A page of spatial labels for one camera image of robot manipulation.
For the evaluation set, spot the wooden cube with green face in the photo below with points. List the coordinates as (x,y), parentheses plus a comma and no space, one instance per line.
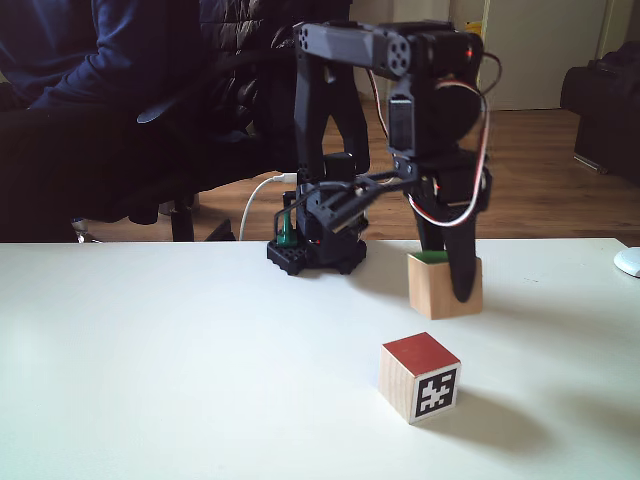
(430,290)

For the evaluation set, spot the wooden cube with red face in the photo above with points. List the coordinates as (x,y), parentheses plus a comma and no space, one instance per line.
(400,385)

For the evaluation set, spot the green table clamp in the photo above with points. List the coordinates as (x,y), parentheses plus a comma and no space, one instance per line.
(286,237)

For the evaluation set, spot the white door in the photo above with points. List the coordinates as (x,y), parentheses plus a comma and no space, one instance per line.
(540,55)

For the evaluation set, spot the yellow bag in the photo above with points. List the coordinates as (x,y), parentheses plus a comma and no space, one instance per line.
(472,26)

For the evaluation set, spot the white computer mouse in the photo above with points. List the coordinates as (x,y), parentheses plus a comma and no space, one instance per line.
(629,261)

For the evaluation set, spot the black sofa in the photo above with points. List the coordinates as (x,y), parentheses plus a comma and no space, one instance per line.
(610,115)

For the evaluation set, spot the white-framed standing mirror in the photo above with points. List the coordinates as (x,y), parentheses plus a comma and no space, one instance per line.
(420,10)

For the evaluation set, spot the black office chair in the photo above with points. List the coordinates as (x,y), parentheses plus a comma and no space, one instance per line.
(182,220)

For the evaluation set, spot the black padded jacket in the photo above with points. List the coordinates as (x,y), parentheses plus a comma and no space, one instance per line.
(235,20)

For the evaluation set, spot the person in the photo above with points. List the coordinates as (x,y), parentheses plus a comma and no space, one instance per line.
(75,125)

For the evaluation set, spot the black gripper-mounted camera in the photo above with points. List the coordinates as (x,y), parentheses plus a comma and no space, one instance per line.
(345,207)

